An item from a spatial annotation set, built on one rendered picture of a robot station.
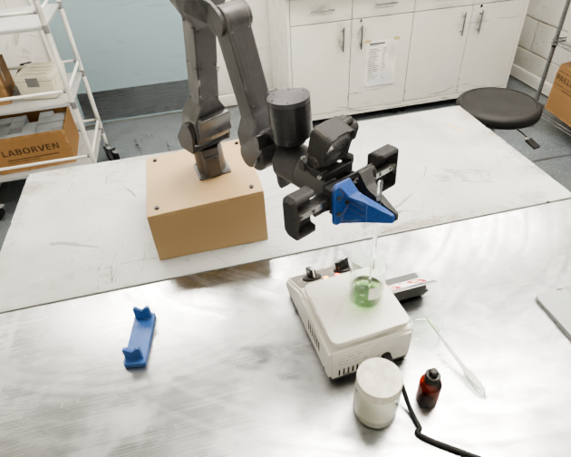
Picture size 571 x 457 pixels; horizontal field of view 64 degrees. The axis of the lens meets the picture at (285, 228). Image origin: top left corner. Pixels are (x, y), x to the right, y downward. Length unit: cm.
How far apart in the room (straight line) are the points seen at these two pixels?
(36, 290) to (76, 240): 14
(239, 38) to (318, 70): 246
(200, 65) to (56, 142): 204
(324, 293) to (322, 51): 249
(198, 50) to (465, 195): 64
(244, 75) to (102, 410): 51
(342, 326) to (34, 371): 48
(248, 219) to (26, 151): 205
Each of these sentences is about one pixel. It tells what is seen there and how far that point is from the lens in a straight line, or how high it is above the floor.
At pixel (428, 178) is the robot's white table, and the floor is 90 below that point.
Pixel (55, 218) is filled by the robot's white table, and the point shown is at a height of 90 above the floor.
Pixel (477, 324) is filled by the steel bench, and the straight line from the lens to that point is 81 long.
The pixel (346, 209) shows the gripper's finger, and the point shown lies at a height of 115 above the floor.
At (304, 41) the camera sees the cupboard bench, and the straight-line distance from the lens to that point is 302.
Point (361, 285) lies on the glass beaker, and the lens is 63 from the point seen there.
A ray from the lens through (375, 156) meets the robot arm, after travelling 62.
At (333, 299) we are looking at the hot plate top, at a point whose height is 99.
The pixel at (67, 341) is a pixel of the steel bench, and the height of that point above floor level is 90.
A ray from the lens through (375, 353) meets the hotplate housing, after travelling 68.
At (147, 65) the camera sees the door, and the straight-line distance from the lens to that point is 354.
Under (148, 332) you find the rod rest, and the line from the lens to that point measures 79.
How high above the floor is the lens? 150
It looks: 40 degrees down
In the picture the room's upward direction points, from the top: 3 degrees counter-clockwise
